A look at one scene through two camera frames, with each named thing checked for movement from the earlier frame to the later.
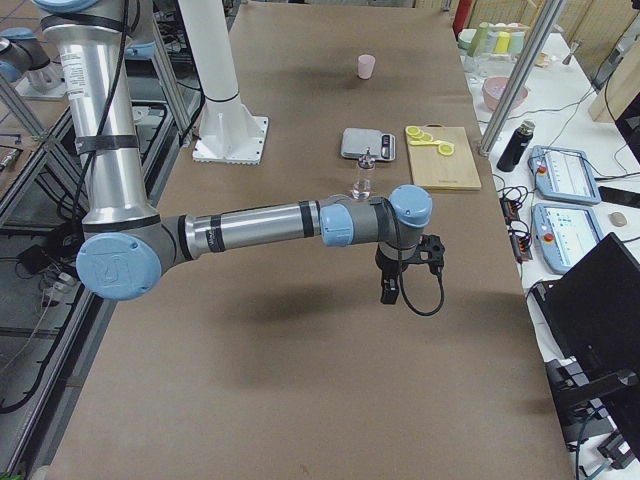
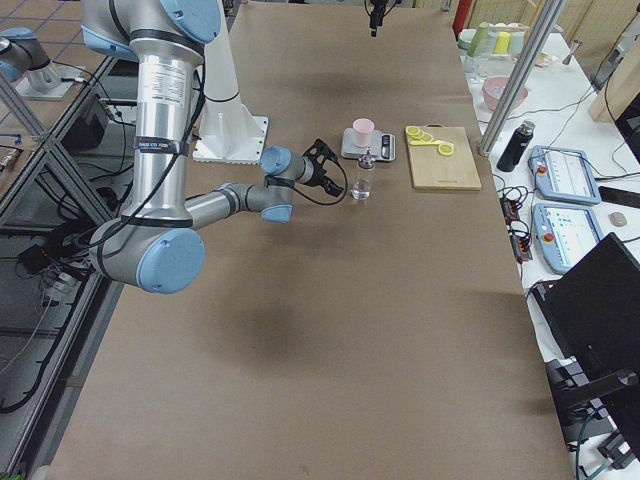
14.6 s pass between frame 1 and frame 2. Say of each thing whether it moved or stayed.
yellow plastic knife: stayed
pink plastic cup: moved
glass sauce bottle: stayed
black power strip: stayed
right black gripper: moved
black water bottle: stayed
